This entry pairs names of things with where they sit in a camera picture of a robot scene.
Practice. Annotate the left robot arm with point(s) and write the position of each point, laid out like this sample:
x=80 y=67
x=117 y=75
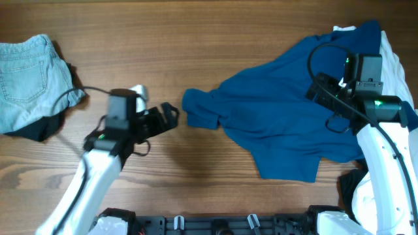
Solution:
x=128 y=122

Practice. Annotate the white garment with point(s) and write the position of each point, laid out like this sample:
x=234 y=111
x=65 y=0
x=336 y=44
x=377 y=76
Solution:
x=382 y=134

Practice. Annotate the black garment under denim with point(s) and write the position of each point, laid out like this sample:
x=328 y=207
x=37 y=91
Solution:
x=39 y=129

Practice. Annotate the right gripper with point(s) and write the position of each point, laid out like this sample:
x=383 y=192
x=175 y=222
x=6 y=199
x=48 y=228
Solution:
x=330 y=82

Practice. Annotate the black garment at right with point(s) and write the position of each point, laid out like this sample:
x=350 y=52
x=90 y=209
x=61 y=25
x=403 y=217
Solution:
x=347 y=184

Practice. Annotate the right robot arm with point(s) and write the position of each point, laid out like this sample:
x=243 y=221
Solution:
x=380 y=125

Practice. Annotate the blue t-shirt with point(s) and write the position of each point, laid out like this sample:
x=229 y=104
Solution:
x=265 y=110

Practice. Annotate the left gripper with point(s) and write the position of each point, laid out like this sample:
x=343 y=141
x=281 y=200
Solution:
x=158 y=126

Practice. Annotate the light blue denim shorts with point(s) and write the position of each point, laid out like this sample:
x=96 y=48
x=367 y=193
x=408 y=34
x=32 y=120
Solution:
x=34 y=49

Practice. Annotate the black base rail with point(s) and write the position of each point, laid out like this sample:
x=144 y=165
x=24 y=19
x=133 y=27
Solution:
x=280 y=224

